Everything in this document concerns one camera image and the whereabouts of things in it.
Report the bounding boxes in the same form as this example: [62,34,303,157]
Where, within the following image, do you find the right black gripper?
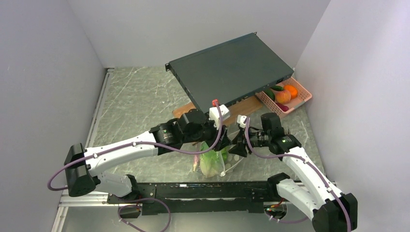
[228,127,271,157]

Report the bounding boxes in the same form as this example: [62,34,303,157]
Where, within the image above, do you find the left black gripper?
[183,115,233,152]

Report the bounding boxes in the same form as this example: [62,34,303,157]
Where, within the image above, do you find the green fake lettuce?
[199,148,228,178]

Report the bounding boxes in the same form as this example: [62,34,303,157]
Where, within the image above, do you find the clear zip top bag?
[191,145,243,178]

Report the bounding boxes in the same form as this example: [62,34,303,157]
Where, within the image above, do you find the purple fake eggplant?
[276,102,289,112]

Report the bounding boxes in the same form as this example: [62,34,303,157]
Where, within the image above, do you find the red orange fake peach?
[275,90,291,104]

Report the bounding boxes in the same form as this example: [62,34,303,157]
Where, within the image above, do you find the orange fake fruit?
[283,85,298,99]

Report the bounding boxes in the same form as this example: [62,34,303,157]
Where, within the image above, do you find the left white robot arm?
[64,105,231,203]

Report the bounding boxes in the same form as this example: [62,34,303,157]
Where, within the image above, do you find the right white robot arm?
[230,113,358,232]

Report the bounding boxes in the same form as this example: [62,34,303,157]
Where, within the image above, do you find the pale purple fake radish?
[192,155,200,172]

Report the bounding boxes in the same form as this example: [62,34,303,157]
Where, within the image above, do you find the brown wooden board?
[173,96,263,126]

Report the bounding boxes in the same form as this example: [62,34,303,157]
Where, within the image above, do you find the dark rack server chassis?
[165,32,294,113]

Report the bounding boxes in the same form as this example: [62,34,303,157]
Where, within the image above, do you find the pink perforated plastic tray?
[256,77,312,117]

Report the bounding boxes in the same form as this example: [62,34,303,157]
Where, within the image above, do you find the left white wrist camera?
[208,99,231,129]

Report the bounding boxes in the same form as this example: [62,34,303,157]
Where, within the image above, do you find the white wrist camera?
[208,99,231,129]
[236,115,248,129]

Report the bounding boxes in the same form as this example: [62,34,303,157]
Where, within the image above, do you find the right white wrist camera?
[236,115,248,129]

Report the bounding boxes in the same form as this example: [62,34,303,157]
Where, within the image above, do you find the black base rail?
[107,181,310,216]

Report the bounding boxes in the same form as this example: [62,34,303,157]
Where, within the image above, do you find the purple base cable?
[117,197,172,232]

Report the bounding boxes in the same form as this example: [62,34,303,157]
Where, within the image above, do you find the aluminium frame rail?
[51,188,113,232]

